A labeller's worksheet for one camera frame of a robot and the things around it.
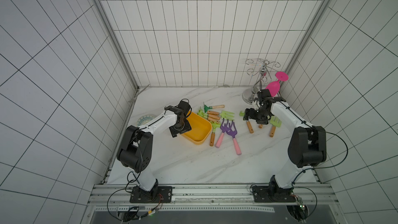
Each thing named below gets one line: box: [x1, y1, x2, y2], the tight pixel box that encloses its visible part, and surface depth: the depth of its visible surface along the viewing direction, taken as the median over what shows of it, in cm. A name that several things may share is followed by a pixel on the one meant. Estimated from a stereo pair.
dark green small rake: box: [203, 101, 225, 114], surface depth 109 cm
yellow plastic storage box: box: [180, 111, 213, 146], surface depth 94 cm
